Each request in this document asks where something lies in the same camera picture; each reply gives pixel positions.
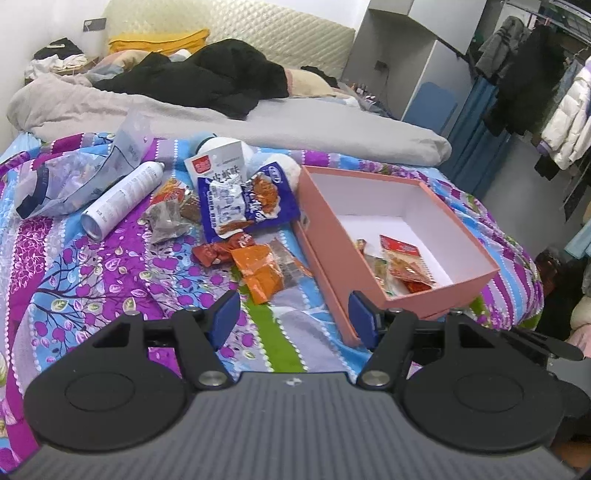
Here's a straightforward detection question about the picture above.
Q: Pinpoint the small clear snack packet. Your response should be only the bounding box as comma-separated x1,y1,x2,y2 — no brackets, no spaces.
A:
270,239,314,289

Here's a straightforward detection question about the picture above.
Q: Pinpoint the blue curtain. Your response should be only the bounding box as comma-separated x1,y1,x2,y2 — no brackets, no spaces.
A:
445,76,513,199

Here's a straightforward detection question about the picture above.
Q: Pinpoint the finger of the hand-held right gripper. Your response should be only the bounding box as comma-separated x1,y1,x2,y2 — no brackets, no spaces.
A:
501,329,585,361

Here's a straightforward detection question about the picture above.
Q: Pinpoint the dark cloth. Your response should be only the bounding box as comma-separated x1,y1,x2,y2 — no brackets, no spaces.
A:
300,65,340,88

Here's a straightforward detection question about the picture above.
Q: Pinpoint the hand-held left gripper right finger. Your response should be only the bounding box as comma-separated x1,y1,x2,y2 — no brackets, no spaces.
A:
347,291,502,389

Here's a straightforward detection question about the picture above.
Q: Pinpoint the blue snack bag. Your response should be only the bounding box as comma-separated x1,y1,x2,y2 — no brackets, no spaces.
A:
240,161,302,232

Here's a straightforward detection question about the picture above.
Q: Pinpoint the metal clothes rail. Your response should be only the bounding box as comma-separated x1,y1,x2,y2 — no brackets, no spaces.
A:
503,0,591,33

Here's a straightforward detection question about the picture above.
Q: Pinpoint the white spray can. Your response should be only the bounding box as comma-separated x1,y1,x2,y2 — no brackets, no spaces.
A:
81,161,166,240

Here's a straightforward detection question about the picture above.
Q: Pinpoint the pastel printed quilt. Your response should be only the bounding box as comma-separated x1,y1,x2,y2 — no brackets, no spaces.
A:
88,50,195,84

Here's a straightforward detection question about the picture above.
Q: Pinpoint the cream quilted headboard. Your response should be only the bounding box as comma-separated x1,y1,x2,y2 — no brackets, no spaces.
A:
104,0,356,84

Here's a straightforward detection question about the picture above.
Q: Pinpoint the blue board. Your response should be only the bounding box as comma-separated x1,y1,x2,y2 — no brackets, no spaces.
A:
404,82,459,137

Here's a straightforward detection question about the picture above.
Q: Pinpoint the dark clear snack packet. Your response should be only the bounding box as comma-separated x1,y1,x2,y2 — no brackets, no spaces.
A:
145,200,195,245

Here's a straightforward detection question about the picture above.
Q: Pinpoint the white red-label snack packet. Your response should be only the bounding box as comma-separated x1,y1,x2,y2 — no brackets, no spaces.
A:
185,141,245,185

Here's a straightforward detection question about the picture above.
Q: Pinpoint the red foil snack packet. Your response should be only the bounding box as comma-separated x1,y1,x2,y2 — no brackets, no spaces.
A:
191,233,254,268

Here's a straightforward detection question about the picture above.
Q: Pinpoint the blue and white snack packet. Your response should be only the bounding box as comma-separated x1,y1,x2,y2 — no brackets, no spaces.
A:
198,174,252,243

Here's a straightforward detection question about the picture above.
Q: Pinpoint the pile of clothes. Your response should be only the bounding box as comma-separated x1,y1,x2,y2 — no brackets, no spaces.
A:
25,38,88,79

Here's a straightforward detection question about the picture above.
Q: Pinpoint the clear plastic bag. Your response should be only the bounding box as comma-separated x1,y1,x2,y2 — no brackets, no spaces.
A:
15,108,153,220

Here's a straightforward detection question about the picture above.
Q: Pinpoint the white puffer jacket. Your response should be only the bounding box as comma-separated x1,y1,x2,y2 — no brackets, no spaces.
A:
540,65,591,169

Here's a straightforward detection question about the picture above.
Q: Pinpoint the white wardrobe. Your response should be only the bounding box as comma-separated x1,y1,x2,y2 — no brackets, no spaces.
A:
344,0,504,125

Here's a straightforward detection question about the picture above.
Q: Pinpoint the grey blanket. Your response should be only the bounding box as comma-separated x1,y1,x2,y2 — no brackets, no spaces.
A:
7,74,453,167

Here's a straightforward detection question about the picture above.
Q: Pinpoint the grey striped hanging jacket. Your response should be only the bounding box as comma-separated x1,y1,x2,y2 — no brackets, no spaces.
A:
475,15,525,79

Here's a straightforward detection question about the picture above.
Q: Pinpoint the pink cardboard box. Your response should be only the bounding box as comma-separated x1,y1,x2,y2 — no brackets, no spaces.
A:
293,165,502,348

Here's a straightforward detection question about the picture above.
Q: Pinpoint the black jacket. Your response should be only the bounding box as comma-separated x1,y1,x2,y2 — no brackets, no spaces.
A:
95,39,291,121

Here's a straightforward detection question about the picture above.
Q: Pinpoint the purple printed bed sheet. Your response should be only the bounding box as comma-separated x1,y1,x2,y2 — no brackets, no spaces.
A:
0,131,543,462

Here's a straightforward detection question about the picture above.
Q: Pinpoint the beige pillow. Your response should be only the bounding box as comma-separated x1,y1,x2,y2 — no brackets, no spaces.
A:
284,68,342,97

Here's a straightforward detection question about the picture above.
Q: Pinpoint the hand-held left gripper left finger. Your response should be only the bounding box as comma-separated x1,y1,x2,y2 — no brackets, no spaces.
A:
90,290,241,391

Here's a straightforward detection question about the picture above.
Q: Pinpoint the green-label clear snack packet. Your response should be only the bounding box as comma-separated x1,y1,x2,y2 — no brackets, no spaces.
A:
355,237,398,296

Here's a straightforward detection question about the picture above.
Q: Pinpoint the yellow pillow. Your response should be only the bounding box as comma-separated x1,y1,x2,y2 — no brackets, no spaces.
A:
108,28,211,55

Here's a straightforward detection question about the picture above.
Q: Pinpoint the black hanging coat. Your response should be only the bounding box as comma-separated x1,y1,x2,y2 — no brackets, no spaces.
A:
482,25,568,137

